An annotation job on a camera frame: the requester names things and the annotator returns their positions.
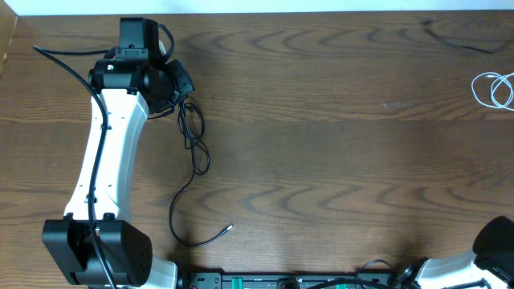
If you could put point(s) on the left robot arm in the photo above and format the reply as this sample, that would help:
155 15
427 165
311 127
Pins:
94 243

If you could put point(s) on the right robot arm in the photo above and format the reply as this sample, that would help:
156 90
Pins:
488 264

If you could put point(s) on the cardboard panel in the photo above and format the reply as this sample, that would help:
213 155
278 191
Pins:
8 25

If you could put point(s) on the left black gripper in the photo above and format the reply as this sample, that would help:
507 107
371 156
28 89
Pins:
186 86

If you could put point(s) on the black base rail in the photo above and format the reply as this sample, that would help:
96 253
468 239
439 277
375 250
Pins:
216 280

